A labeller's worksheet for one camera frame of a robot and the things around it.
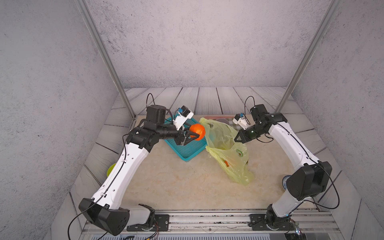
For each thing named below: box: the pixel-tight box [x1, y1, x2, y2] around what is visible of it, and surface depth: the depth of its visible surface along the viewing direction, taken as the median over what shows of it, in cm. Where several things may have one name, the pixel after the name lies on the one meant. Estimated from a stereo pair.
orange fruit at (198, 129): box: [189, 123, 206, 141], surface depth 65 cm
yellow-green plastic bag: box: [199, 117, 254, 186], surface depth 76 cm
